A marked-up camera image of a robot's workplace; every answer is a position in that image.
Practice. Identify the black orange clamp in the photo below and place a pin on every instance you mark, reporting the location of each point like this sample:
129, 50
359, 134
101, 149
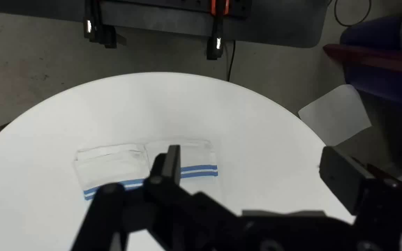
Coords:
219, 8

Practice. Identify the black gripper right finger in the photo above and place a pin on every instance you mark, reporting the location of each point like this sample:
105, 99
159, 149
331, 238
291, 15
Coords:
367, 192

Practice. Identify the white towel with blue stripes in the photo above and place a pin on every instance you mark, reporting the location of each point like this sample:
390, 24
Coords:
130, 163

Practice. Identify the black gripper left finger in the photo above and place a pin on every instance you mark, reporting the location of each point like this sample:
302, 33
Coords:
173, 218

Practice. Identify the black perforated board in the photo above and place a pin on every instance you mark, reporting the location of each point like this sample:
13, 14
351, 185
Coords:
288, 22

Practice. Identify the round white table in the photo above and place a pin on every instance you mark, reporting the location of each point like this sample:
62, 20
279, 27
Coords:
238, 146

